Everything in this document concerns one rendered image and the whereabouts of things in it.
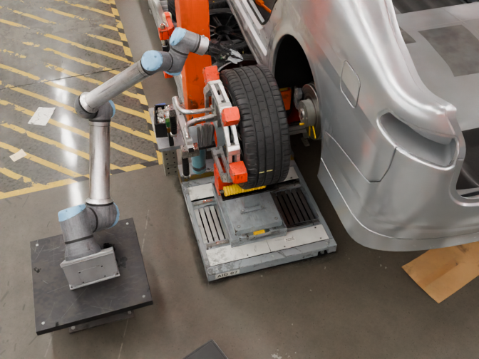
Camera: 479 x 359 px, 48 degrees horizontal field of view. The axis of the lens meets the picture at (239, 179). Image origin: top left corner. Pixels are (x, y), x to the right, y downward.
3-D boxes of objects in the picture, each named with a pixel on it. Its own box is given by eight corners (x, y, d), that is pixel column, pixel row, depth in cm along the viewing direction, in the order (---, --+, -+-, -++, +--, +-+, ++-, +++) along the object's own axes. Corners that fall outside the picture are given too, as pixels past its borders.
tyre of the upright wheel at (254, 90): (274, 192, 327) (301, 164, 263) (236, 201, 322) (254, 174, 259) (248, 92, 340) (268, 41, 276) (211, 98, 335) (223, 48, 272)
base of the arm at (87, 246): (60, 263, 281) (55, 244, 281) (70, 258, 300) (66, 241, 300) (96, 253, 282) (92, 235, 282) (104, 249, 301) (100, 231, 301)
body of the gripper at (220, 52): (227, 65, 266) (204, 58, 261) (222, 59, 273) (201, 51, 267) (233, 51, 263) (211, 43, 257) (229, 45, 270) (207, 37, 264)
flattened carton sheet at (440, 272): (498, 260, 340) (500, 257, 338) (438, 304, 319) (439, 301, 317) (460, 229, 357) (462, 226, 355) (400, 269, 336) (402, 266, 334)
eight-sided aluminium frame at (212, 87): (240, 200, 298) (240, 125, 259) (229, 203, 297) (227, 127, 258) (216, 137, 334) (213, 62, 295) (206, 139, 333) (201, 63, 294)
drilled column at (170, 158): (179, 173, 393) (174, 129, 363) (165, 176, 392) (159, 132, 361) (176, 164, 400) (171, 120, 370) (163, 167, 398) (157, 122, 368)
